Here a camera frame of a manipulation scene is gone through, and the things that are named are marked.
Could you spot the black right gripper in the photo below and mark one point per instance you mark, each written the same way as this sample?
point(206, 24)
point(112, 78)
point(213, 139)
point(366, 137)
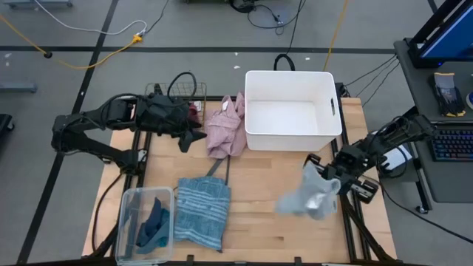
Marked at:
point(349, 164)

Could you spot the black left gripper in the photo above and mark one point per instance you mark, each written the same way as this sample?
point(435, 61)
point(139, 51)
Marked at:
point(166, 116)

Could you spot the maroon cloth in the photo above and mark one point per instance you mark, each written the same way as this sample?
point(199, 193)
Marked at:
point(194, 114)

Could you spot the pink cloth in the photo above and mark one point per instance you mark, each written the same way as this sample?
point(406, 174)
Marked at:
point(223, 129)

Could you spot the grey clothes hanger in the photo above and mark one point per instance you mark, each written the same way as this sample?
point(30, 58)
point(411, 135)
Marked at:
point(215, 168)

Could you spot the light grey cloth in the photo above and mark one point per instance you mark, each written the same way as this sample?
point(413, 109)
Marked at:
point(310, 196)

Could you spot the blue striped towel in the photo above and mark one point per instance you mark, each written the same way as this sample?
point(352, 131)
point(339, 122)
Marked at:
point(201, 214)

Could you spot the slate blue cloth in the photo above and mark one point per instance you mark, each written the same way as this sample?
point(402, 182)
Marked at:
point(153, 242)

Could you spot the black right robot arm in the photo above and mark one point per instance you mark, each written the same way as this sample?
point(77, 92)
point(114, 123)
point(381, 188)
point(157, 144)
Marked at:
point(403, 133)

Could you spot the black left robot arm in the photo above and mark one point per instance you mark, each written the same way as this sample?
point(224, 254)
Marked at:
point(92, 146)

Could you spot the white plastic bin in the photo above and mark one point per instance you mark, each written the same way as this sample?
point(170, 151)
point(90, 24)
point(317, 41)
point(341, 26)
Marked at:
point(292, 140)

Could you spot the grey computer desk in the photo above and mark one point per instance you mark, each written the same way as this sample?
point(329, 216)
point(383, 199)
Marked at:
point(451, 184)

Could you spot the clear plastic container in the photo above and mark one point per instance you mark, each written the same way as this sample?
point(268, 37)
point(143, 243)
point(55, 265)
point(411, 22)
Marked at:
point(127, 221)

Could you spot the black backlit keyboard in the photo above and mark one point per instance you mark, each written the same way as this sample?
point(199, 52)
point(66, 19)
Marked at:
point(454, 146)

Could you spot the grey black work gloves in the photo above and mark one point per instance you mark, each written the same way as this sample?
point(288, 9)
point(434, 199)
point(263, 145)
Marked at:
point(447, 94)

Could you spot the blue round object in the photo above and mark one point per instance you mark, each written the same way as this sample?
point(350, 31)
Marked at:
point(470, 100)

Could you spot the computer monitor blue screen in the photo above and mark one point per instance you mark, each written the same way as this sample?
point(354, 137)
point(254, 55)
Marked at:
point(454, 40)

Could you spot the grey furniture foot bar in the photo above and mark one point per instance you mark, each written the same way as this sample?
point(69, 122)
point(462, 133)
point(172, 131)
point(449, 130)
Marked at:
point(18, 88)

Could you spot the black object on floor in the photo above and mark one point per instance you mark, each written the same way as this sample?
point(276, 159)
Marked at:
point(5, 123)

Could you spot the black metal table frame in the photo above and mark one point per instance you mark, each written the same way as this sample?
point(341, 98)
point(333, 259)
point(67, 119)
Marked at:
point(212, 98)

